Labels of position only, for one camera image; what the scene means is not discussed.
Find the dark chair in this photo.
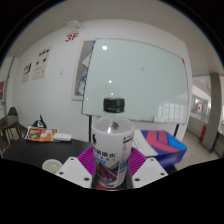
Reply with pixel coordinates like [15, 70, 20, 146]
[0, 106, 28, 155]

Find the clear black-capped water bottle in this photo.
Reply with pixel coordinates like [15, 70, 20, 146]
[91, 97, 136, 191]

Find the small white wall poster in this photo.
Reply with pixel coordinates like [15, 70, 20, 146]
[21, 62, 33, 84]

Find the small white case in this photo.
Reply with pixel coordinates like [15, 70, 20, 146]
[53, 132, 73, 142]

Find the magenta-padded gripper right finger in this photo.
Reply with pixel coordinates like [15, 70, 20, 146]
[128, 146, 169, 189]

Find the blue cardboard box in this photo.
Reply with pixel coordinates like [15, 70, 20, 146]
[132, 129, 188, 169]

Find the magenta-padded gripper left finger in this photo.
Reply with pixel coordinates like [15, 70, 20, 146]
[55, 146, 97, 189]

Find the red wall poster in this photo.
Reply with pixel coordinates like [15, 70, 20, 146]
[0, 80, 5, 101]

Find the large whiteboard on stand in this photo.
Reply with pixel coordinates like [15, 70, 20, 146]
[81, 38, 190, 144]

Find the small black pointed object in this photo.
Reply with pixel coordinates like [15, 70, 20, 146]
[32, 114, 48, 130]

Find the white mug with yellow handle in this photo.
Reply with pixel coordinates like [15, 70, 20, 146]
[41, 158, 64, 175]

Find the large white wall poster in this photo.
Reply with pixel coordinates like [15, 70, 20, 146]
[32, 46, 54, 81]

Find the colourful printed book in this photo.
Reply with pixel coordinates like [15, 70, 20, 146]
[24, 126, 60, 143]

